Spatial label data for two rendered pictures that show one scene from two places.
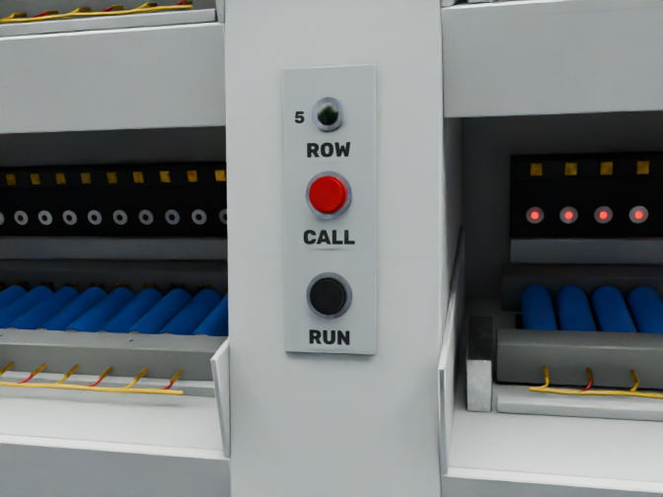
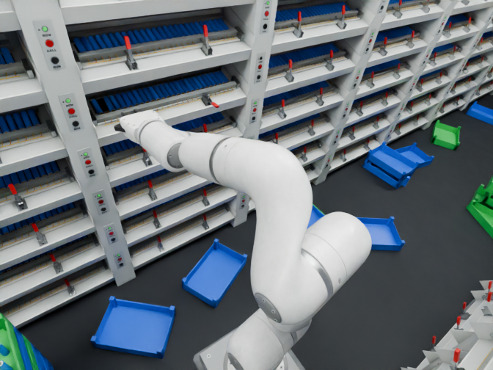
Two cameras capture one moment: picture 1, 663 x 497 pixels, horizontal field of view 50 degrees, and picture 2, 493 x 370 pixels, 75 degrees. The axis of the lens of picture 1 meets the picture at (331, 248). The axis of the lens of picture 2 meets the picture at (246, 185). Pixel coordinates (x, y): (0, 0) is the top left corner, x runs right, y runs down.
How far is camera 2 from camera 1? 1.22 m
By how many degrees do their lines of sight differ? 63
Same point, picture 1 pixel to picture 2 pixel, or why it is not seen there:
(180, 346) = (231, 84)
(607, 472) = (275, 86)
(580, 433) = (271, 82)
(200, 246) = not seen: hidden behind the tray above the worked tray
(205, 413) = (238, 92)
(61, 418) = (224, 98)
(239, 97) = (252, 57)
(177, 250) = not seen: hidden behind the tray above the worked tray
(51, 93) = (230, 59)
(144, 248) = not seen: hidden behind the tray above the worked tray
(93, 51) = (237, 53)
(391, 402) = (262, 86)
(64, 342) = (217, 88)
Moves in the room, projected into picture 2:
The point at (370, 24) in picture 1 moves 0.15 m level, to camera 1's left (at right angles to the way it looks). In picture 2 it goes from (265, 47) to (239, 57)
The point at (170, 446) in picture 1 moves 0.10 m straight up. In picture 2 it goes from (240, 97) to (242, 73)
